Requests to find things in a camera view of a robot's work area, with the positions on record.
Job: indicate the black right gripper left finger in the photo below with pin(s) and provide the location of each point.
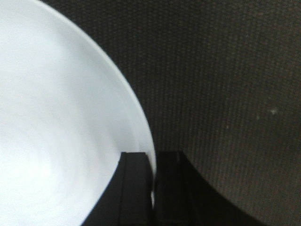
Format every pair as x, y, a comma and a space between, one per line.
126, 200

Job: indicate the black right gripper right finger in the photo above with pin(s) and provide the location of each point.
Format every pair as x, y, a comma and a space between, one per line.
184, 198

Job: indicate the light blue round tray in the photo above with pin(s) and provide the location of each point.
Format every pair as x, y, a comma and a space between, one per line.
66, 115

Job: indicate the dark woven table mat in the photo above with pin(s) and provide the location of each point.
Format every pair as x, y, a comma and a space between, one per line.
220, 81

